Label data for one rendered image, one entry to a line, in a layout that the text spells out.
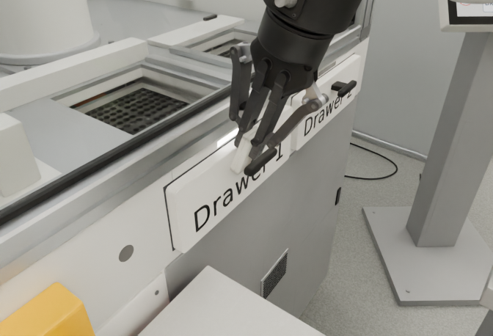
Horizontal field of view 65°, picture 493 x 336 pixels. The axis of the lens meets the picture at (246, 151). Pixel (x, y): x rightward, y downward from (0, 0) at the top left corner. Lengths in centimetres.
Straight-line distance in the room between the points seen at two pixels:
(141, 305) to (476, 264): 145
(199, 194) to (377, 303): 115
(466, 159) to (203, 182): 116
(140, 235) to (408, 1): 186
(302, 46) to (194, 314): 37
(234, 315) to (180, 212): 16
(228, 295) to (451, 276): 124
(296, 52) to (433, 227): 138
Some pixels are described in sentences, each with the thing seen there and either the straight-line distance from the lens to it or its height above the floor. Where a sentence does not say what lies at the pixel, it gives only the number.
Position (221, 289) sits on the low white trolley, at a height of 76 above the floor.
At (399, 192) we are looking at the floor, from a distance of 208.
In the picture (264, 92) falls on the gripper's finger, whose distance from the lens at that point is 47.
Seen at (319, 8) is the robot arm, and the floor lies 115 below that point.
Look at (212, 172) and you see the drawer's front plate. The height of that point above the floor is 92.
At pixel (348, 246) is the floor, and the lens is 173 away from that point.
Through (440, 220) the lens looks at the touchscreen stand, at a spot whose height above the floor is 19.
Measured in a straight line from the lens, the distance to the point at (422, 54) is 217.
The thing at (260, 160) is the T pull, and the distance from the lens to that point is 55.
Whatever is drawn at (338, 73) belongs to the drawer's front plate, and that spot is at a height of 92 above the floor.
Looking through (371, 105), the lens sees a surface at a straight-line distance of 235.
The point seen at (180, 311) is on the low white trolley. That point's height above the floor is 76.
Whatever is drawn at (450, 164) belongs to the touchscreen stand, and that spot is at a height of 45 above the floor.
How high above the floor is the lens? 123
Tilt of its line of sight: 33 degrees down
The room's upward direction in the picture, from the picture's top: straight up
